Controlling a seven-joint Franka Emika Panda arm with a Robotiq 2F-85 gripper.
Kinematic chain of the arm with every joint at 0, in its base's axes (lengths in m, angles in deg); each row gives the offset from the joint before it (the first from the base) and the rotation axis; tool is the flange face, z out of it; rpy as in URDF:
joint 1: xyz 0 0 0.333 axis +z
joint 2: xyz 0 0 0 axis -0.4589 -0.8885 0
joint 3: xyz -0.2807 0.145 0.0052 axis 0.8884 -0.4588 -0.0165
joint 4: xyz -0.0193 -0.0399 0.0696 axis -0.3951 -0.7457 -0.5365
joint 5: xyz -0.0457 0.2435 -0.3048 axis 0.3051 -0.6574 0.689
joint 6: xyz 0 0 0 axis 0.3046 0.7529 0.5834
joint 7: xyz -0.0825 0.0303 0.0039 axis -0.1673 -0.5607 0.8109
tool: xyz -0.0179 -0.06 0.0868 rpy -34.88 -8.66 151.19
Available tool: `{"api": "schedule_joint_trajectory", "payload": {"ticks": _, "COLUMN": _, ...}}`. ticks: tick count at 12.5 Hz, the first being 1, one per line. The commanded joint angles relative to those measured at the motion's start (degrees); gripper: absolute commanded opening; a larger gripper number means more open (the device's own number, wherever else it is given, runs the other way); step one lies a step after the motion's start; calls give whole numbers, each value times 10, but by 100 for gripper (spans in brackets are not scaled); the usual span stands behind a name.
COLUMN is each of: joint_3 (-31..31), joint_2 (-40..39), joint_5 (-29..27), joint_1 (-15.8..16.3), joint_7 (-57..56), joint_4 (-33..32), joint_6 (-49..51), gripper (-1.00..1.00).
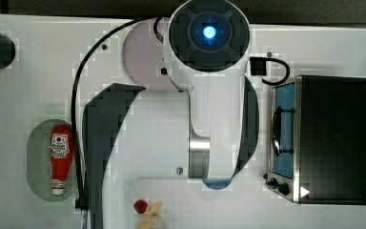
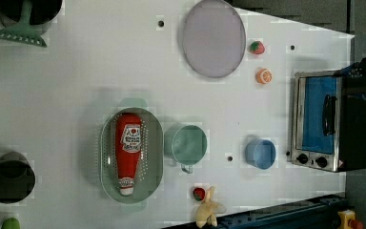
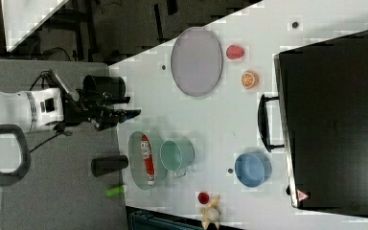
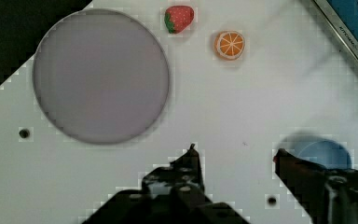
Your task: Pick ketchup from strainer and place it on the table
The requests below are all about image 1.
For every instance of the peeled toy banana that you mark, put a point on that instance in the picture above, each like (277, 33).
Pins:
(152, 220)

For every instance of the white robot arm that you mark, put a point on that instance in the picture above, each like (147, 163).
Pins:
(204, 127)

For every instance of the green oval strainer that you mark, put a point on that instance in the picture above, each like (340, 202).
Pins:
(39, 163)

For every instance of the black toaster oven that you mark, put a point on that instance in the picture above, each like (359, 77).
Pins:
(318, 140)

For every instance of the red ketchup bottle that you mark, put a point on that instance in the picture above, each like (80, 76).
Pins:
(61, 157)

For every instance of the purple round plate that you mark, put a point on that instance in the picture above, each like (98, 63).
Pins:
(142, 57)

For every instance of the red toy strawberry bottom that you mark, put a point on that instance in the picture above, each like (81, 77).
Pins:
(141, 206)

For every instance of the blue cup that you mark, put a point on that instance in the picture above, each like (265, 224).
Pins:
(216, 184)

